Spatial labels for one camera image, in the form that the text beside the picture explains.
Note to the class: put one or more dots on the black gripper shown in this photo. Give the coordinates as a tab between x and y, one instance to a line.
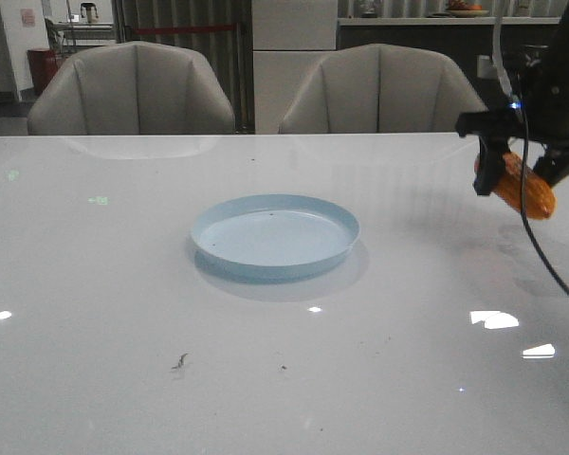
542	114

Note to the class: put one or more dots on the orange toy corn cob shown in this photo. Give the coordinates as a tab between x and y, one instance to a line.
520	187

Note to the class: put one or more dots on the light blue round plate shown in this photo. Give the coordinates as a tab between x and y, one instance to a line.
275	237

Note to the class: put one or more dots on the dark grey sideboard cabinet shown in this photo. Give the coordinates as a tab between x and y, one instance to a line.
465	40

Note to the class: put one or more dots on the beige armchair right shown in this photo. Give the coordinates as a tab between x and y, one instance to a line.
381	88

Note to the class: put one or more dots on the beige armchair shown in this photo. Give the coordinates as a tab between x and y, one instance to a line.
381	88
130	89

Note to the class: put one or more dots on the fruit bowl on sideboard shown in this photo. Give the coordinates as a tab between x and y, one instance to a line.
464	9

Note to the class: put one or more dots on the glass ornament on sideboard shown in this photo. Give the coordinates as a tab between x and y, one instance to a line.
366	9

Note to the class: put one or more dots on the white refrigerator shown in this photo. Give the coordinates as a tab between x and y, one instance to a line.
287	38

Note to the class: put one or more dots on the red barrier belt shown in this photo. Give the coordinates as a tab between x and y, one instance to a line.
184	30

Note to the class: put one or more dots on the beige armchair left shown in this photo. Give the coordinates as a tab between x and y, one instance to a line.
130	89

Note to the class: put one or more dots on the black robot on distant table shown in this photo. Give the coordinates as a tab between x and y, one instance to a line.
89	12

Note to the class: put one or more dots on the distant white work table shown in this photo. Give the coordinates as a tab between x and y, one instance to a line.
68	37

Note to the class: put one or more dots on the red trash bin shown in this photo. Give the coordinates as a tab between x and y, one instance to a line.
43	66

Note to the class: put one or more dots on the pink notice on wall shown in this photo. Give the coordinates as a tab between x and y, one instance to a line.
27	17

